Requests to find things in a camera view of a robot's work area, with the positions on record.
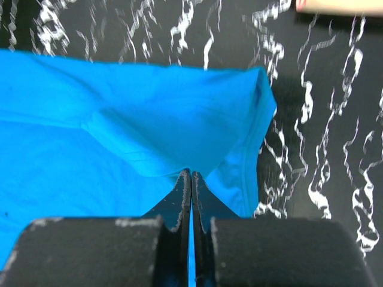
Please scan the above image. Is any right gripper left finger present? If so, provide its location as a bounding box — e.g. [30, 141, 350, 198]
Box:
[1, 170, 191, 286]

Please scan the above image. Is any blue t shirt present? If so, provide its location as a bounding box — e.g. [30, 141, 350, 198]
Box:
[1, 50, 276, 271]

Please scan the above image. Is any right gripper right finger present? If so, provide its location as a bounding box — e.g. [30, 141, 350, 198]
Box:
[191, 172, 376, 286]

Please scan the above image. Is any black marbled table mat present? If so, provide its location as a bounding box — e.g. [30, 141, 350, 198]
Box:
[1, 1, 382, 272]

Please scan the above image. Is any folded peach t shirt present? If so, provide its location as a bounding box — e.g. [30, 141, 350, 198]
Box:
[295, 0, 382, 16]

